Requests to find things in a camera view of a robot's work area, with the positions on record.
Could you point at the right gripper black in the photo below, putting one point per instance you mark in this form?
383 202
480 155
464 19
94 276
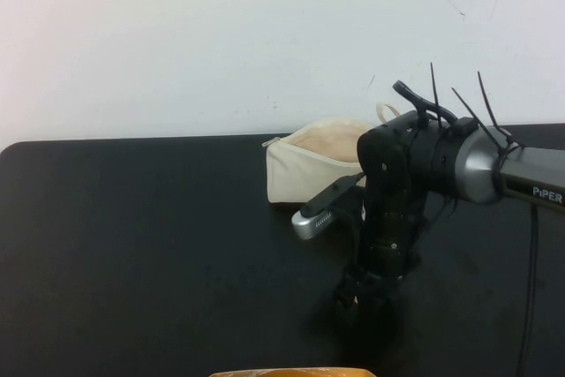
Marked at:
390 227

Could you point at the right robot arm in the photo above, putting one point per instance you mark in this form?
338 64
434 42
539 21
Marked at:
485 169

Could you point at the beige canvas pencil case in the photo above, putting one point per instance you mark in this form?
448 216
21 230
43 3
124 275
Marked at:
300 169

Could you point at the orange yellow object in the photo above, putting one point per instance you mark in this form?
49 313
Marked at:
291 372

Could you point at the black table mat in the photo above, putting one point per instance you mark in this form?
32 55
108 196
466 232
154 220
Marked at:
132 240

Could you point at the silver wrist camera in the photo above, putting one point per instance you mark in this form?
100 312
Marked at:
315 218

